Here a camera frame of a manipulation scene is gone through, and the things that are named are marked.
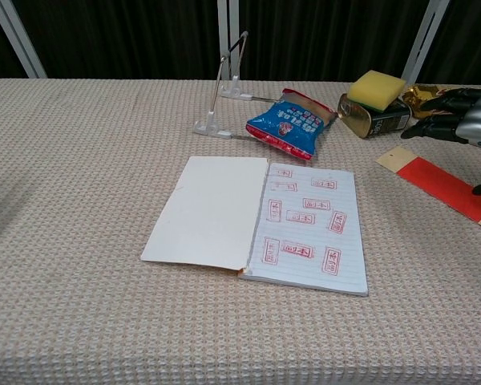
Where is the gold biscuit package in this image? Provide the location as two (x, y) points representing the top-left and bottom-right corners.
(402, 83), (452, 120)

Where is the yellow green sponge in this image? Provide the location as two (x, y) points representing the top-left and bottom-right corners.
(351, 70), (408, 111)

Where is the yellow white Lexicon notebook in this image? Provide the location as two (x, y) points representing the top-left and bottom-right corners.
(140, 156), (369, 297)

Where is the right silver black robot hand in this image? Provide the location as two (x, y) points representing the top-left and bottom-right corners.
(400, 84), (481, 197)

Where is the blue red snack bag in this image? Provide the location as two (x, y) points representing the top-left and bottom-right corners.
(245, 87), (338, 162)

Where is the white frame post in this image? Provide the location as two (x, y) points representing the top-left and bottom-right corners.
(216, 0), (241, 80)
(0, 0), (48, 79)
(400, 0), (451, 85)

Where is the black curtain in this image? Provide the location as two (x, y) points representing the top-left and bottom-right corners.
(0, 0), (481, 87)

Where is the red beige card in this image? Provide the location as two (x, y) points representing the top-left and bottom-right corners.
(375, 146), (481, 236)

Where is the gold dark tin can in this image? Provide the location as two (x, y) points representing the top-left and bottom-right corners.
(337, 92), (413, 140)

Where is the beige waffle tablecloth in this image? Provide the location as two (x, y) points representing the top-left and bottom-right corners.
(0, 78), (481, 385)

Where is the metal wire stand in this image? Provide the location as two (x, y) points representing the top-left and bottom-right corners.
(192, 30), (281, 141)

